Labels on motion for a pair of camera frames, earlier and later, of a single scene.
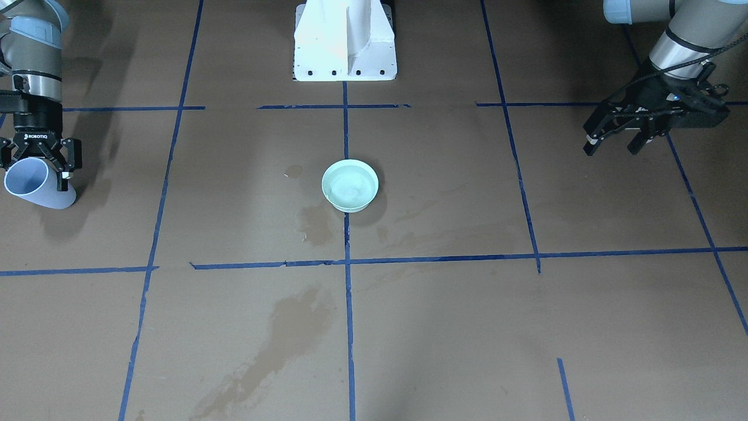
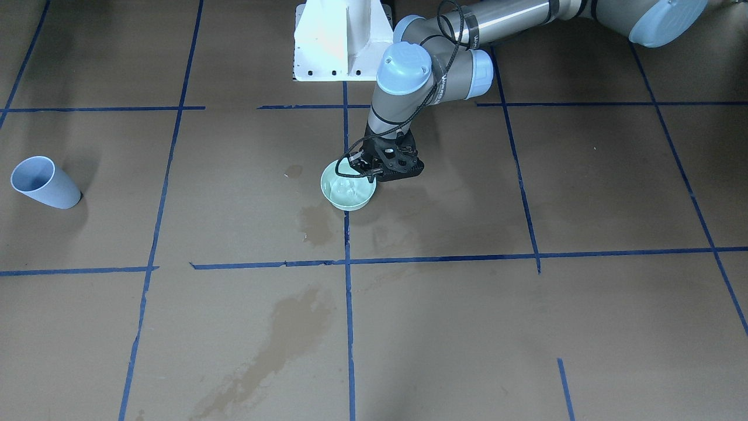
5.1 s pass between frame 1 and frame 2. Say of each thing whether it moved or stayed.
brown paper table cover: stayed
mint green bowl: stayed
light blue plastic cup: stayed
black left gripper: moved
